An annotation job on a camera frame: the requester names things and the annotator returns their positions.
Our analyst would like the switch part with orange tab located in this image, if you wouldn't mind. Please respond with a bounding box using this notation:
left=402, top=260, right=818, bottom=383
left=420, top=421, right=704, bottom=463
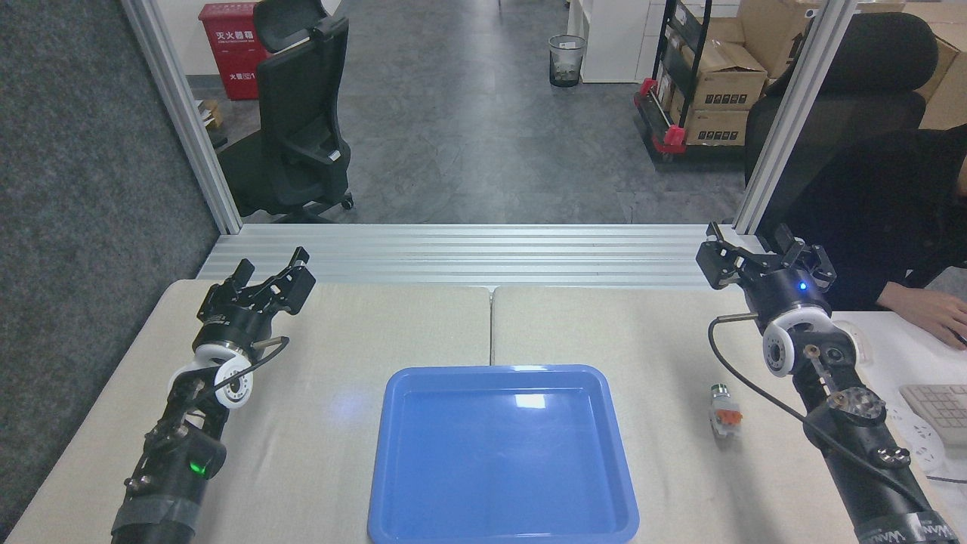
left=709, top=383, right=743, bottom=440

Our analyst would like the white cabinet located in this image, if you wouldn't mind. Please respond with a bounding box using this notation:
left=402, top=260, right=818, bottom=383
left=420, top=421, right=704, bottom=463
left=567, top=0, right=667, bottom=85

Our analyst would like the black mesh waste bin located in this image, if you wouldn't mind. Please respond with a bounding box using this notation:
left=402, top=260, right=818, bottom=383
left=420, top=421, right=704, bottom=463
left=548, top=35, right=588, bottom=88

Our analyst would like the red fire extinguisher box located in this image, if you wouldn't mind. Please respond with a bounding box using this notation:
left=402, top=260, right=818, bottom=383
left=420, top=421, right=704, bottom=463
left=198, top=2, right=271, bottom=102

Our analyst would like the person's hand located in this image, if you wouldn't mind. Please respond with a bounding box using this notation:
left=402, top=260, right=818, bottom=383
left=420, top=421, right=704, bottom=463
left=876, top=281, right=967, bottom=351

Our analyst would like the beige cloth table mat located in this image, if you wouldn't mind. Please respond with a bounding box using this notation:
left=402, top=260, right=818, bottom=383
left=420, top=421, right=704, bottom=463
left=4, top=280, right=493, bottom=544
left=491, top=286, right=964, bottom=544

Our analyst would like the blue plastic tray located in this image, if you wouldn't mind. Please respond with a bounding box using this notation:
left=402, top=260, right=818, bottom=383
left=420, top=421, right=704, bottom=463
left=368, top=365, right=640, bottom=544

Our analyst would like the white power strip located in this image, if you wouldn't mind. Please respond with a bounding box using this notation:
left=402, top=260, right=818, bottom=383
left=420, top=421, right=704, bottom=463
left=884, top=404, right=947, bottom=474

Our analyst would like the silver aluminium rail frame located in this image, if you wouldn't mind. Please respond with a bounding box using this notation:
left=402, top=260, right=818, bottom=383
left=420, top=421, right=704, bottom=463
left=195, top=224, right=791, bottom=292

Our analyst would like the white computer mouse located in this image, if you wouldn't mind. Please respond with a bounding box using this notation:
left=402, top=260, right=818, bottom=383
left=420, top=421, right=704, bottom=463
left=833, top=320, right=873, bottom=364

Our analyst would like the black cart with red corners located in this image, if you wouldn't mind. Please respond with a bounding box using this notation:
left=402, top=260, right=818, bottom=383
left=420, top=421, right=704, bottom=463
left=633, top=0, right=756, bottom=164

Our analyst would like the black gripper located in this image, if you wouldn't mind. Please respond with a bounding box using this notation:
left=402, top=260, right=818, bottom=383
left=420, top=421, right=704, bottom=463
left=197, top=246, right=317, bottom=354
left=695, top=221, right=838, bottom=327

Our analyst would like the black high-back office chair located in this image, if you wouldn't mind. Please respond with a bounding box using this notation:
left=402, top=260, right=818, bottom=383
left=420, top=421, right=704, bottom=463
left=744, top=11, right=940, bottom=227

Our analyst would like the white keyboard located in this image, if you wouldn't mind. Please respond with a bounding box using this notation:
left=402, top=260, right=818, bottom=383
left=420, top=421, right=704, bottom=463
left=898, top=384, right=967, bottom=447

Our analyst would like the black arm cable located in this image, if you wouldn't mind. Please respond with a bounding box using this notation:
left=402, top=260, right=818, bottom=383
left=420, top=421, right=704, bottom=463
left=708, top=313, right=931, bottom=516
left=168, top=335, right=292, bottom=403

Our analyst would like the small cardboard box on cart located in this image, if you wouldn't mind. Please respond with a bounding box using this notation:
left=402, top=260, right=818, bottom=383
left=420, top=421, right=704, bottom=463
left=684, top=109, right=749, bottom=147

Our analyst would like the black office chair with armrests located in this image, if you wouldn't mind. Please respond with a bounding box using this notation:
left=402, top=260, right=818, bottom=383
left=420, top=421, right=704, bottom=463
left=218, top=0, right=355, bottom=224

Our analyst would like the silver aluminium post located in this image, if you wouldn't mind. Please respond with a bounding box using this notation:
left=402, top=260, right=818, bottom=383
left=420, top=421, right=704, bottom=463
left=121, top=0, right=243, bottom=235
left=731, top=0, right=859, bottom=235

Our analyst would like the person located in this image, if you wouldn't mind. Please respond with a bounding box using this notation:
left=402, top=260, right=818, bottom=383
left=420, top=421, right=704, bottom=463
left=784, top=125, right=967, bottom=350

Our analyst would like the large cardboard box on cart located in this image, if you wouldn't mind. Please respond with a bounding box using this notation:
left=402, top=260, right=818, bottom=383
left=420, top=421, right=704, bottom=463
left=682, top=39, right=769, bottom=113

